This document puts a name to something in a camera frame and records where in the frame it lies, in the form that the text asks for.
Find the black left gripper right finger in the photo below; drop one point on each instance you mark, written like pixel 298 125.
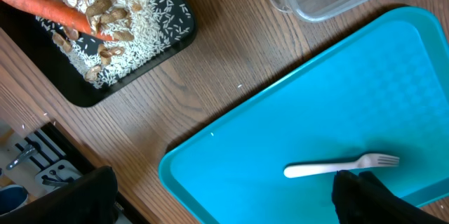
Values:
pixel 364 199

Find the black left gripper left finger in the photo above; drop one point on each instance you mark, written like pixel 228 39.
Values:
pixel 89 199

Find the white plastic fork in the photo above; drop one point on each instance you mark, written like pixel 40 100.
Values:
pixel 371 160

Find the metal clamp lever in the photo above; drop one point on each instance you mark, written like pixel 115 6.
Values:
pixel 29 151

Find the teal plastic tray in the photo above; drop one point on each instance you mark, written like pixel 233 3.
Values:
pixel 383 89

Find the rice and peanuts pile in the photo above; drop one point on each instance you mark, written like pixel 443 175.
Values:
pixel 142 29

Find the orange carrot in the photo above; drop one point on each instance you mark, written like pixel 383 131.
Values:
pixel 57 11

